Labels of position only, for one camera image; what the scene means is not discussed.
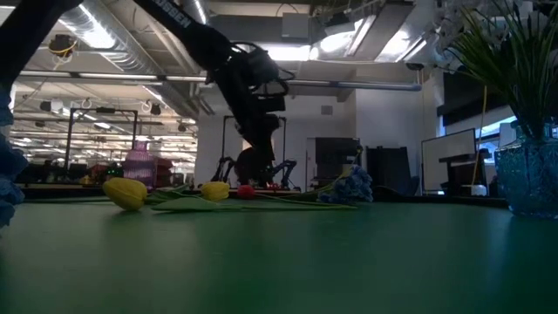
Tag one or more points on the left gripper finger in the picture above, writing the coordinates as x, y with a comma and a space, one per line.
267, 168
246, 168

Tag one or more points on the red artificial tulip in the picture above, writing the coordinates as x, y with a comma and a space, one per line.
246, 192

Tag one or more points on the yellow artificial tulip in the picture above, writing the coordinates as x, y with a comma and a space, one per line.
215, 191
126, 193

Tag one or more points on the blue artificial flower bunch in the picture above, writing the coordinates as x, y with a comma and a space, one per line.
8, 165
349, 187

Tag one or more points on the white artificial flower bunch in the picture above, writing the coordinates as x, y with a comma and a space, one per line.
525, 87
547, 78

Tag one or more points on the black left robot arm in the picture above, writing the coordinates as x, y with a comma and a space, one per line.
196, 30

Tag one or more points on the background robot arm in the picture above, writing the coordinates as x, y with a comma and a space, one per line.
223, 170
287, 170

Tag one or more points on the blue glass vase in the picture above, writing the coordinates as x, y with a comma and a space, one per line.
529, 174

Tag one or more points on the black cabinet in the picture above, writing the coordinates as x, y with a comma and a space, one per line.
335, 157

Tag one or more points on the green table mat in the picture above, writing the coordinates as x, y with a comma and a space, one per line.
279, 261

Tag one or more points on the grey ceiling box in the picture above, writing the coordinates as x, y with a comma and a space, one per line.
295, 25

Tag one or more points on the grey ceiling pipe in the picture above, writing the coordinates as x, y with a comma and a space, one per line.
370, 85

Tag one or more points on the black upright panel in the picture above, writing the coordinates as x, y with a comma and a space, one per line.
388, 170

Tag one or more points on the white board panel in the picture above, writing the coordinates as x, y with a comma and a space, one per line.
449, 161

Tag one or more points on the white round device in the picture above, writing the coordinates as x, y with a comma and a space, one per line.
475, 190

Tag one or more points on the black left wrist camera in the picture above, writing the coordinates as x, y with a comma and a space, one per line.
266, 65

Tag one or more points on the ceiling security camera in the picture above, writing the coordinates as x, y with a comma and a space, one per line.
415, 66

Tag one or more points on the black gantry frame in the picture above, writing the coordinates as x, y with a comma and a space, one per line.
70, 139

